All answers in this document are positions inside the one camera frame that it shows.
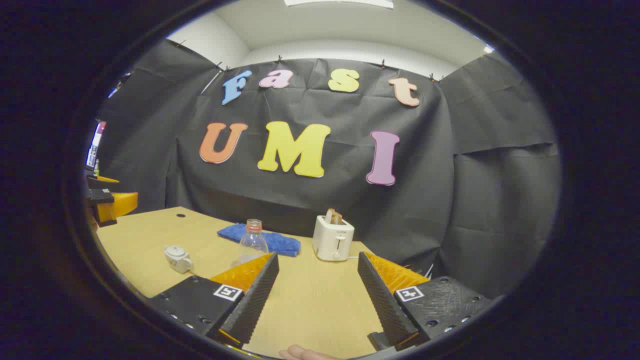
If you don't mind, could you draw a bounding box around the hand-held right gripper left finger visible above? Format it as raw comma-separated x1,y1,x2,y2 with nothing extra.
149,251,280,350

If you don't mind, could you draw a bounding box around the ceiling light panel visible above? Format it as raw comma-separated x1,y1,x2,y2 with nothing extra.
284,0,395,10

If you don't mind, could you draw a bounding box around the clear plastic water bottle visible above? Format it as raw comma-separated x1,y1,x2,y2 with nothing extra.
232,219,270,268

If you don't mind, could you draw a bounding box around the computer monitor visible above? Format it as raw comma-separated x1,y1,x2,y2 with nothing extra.
86,121,107,169

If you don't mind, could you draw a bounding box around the blue towel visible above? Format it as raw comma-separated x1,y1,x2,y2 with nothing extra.
217,223,302,258

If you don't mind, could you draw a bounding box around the white teacup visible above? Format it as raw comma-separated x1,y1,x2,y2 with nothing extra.
164,245,194,274

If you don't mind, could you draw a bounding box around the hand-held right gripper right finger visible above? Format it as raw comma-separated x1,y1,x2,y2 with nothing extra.
357,251,493,352

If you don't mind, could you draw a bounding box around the white toaster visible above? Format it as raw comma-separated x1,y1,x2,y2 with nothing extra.
312,215,355,262

